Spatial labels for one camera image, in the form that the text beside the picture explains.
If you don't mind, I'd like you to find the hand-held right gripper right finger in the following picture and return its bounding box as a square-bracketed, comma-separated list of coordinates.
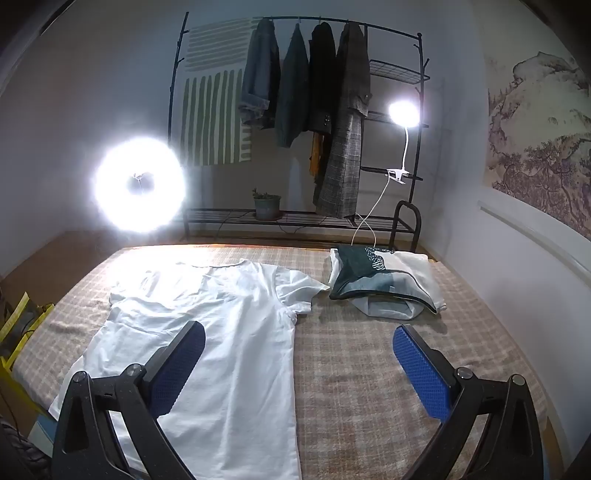
[392, 324, 548, 480]

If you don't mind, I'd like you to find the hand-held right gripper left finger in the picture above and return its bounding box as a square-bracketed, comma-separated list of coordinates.
[52, 320, 206, 480]

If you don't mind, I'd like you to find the white t-shirt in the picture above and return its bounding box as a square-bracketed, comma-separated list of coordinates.
[48, 258, 331, 480]

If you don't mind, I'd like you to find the pile of clothes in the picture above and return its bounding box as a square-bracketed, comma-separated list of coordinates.
[328, 246, 448, 320]

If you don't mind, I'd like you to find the black metal clothes rack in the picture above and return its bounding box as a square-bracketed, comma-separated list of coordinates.
[167, 11, 431, 238]

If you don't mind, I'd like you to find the beige plaid blanket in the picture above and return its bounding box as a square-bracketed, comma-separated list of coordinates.
[11, 244, 552, 480]

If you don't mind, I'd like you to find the potted plant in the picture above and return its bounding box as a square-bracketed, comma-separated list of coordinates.
[252, 187, 282, 221]

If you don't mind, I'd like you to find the grey plaid coat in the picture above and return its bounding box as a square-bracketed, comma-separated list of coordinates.
[314, 21, 374, 219]

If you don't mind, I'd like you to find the yellow scarf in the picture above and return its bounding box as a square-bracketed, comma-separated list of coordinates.
[308, 133, 331, 178]

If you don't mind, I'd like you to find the white clip lamp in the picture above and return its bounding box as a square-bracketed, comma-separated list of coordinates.
[385, 99, 422, 183]

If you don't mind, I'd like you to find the dark green jacket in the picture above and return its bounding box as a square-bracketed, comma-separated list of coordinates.
[276, 23, 310, 149]

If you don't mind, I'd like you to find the blue denim jacket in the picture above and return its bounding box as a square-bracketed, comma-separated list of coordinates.
[238, 17, 281, 131]

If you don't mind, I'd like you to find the black jacket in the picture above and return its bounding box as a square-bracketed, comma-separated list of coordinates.
[307, 21, 337, 136]

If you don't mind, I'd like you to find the black metal bed rail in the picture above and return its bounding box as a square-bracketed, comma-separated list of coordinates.
[390, 200, 423, 254]

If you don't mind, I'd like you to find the yellow frame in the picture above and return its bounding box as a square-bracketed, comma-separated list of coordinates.
[0, 292, 56, 370]

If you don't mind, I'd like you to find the white lamp cable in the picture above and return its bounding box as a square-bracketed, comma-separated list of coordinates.
[352, 173, 389, 247]

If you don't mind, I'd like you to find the black braided cable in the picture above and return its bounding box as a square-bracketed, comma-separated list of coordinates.
[0, 411, 47, 480]

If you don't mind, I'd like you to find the ring light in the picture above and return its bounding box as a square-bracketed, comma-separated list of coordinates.
[95, 136, 188, 234]

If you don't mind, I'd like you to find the green striped wall hanging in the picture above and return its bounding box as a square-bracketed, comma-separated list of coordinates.
[178, 18, 264, 167]

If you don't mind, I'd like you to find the landscape wall painting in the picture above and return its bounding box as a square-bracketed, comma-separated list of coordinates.
[482, 48, 591, 232]

